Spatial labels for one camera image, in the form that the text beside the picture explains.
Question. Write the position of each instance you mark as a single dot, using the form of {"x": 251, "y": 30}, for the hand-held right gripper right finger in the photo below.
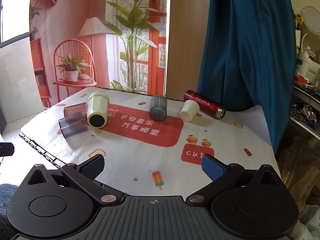
{"x": 213, "y": 168}

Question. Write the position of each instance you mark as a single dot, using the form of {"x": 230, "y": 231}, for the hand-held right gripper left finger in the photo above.
{"x": 93, "y": 167}

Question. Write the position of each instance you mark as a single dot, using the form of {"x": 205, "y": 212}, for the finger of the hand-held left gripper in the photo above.
{"x": 7, "y": 149}

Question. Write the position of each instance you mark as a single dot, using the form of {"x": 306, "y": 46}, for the purple grey translucent cup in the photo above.
{"x": 73, "y": 127}

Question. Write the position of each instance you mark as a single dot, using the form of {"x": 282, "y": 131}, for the light green cup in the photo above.
{"x": 97, "y": 110}

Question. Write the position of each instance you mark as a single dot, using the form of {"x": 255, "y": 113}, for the brown translucent cup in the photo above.
{"x": 73, "y": 109}

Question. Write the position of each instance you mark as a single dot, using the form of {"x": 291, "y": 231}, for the white paper cup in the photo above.
{"x": 188, "y": 111}

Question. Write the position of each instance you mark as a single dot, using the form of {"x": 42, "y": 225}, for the dark grey translucent cup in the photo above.
{"x": 158, "y": 108}

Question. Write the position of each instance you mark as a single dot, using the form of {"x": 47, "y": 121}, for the black foam mat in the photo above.
{"x": 37, "y": 148}

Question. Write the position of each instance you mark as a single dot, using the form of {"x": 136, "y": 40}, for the printed white tablecloth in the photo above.
{"x": 140, "y": 160}

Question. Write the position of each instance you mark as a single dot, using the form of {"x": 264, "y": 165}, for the blue towel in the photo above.
{"x": 5, "y": 197}

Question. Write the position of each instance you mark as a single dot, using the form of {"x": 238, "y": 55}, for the red metal bottle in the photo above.
{"x": 203, "y": 103}

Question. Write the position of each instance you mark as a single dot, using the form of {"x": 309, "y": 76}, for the cluttered metal shelf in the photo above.
{"x": 306, "y": 112}

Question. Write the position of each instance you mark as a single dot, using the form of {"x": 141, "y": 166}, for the white plastic bag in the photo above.
{"x": 310, "y": 221}

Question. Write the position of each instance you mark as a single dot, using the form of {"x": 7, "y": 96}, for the wooden panel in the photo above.
{"x": 186, "y": 42}

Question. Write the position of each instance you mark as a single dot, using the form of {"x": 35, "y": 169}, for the blue curtain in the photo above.
{"x": 240, "y": 42}

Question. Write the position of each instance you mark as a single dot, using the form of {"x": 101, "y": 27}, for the white plastic bottle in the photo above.
{"x": 304, "y": 65}

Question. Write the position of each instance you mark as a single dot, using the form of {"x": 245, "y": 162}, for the round white mirror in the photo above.
{"x": 311, "y": 17}

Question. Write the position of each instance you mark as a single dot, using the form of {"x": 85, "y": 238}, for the window frame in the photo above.
{"x": 10, "y": 10}

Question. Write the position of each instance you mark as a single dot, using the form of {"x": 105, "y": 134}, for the printed wall tapestry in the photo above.
{"x": 75, "y": 17}

